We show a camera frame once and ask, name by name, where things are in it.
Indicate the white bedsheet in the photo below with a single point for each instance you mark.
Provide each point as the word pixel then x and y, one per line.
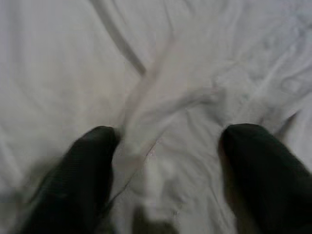
pixel 61 61

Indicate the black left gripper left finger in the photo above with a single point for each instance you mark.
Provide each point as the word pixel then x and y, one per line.
pixel 78 185

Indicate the white crumpled cloth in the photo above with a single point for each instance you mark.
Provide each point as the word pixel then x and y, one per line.
pixel 151 97

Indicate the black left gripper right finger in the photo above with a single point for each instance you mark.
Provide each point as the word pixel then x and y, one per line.
pixel 263 185

